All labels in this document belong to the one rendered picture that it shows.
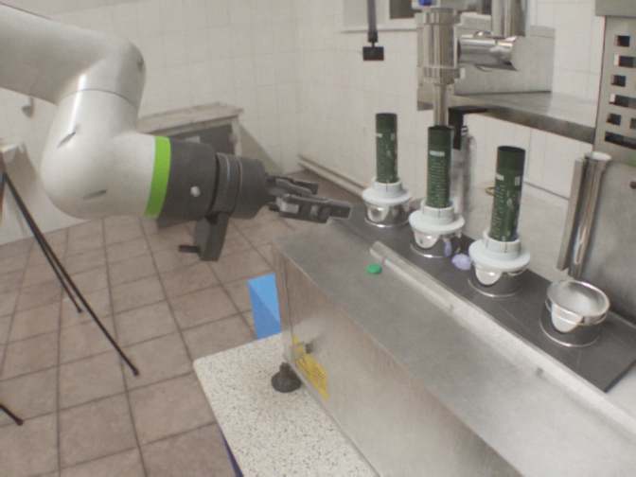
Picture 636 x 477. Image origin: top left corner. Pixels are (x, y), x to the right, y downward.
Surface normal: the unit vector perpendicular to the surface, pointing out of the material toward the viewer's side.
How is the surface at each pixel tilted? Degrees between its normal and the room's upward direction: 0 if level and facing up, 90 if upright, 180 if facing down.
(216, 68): 90
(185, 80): 90
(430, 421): 90
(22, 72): 116
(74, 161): 68
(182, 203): 107
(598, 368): 0
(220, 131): 90
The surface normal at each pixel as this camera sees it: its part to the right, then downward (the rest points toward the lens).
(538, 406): -0.05, -0.90
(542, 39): 0.47, 0.37
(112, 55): 0.54, -0.22
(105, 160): 0.71, -0.01
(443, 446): -0.88, 0.25
